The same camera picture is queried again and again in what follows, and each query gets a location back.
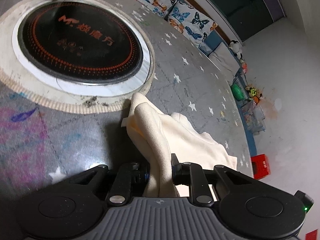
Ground grey plain cushion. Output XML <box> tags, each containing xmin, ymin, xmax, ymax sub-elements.
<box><xmin>208</xmin><ymin>42</ymin><xmax>240</xmax><ymax>84</ymax></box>

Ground green bowl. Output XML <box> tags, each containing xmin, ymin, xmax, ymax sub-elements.
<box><xmin>231</xmin><ymin>83</ymin><xmax>246</xmax><ymax>101</ymax></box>

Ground red plastic stool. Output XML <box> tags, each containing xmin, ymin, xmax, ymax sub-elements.
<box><xmin>251</xmin><ymin>154</ymin><xmax>271</xmax><ymax>180</ymax></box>

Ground black white plush toy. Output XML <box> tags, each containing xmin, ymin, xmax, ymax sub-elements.
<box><xmin>229</xmin><ymin>40</ymin><xmax>244</xmax><ymax>63</ymax></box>

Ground dark window with frame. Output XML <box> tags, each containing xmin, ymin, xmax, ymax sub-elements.
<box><xmin>164</xmin><ymin>0</ymin><xmax>292</xmax><ymax>46</ymax></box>

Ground clear plastic storage box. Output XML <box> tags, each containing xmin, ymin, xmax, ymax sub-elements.
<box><xmin>241</xmin><ymin>101</ymin><xmax>266</xmax><ymax>134</ymax></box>

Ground butterfly cushion right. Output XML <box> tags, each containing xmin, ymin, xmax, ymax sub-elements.
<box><xmin>168</xmin><ymin>1</ymin><xmax>218</xmax><ymax>46</ymax></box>

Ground orange yellow plush toys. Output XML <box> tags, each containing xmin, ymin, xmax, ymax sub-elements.
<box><xmin>245</xmin><ymin>86</ymin><xmax>264</xmax><ymax>105</ymax></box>

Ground cream white sweater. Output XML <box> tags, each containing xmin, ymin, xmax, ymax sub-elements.
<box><xmin>122</xmin><ymin>93</ymin><xmax>238</xmax><ymax>197</ymax></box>

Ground round black induction cooktop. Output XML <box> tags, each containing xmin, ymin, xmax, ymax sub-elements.
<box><xmin>12</xmin><ymin>0</ymin><xmax>151</xmax><ymax>97</ymax></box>

